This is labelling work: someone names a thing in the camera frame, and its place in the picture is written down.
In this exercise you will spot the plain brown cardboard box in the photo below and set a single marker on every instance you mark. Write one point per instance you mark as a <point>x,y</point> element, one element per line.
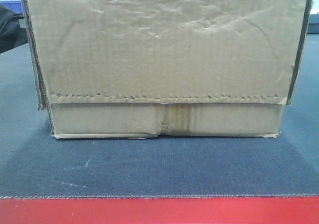
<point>144,68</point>

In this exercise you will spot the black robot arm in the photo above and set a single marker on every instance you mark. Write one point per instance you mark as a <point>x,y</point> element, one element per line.
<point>11,34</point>

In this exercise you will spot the dark blue ribbed mat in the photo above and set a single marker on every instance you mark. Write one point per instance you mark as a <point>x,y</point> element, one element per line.
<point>33,164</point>

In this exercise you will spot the red table edge strip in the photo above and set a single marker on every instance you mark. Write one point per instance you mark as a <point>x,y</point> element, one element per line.
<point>298,210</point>

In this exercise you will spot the grey box far right background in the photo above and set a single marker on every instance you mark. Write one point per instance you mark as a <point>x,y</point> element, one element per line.
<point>313,26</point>

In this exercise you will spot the blue bin far left background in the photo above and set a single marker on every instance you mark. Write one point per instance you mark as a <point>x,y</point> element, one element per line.
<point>14,5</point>

